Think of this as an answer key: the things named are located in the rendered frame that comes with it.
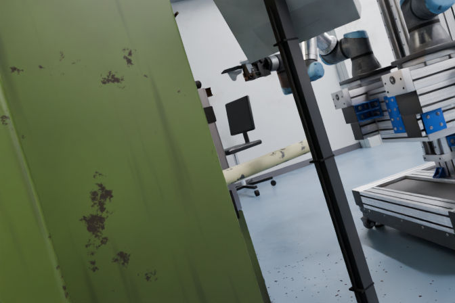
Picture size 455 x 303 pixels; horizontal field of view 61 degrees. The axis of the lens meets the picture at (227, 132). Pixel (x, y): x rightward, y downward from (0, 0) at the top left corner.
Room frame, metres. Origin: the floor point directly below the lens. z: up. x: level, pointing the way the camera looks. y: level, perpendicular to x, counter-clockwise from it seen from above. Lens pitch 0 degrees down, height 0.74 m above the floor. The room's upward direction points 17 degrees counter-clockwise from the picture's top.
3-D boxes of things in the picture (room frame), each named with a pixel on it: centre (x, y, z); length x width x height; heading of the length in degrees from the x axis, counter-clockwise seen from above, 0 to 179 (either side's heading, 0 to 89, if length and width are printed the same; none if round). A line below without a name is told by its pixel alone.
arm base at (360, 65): (2.01, -0.79, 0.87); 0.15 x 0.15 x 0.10
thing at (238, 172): (1.20, -0.11, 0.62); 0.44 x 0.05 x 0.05; 124
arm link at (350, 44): (2.02, -0.78, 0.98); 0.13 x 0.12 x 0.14; 42
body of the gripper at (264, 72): (1.70, -0.20, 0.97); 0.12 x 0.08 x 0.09; 123
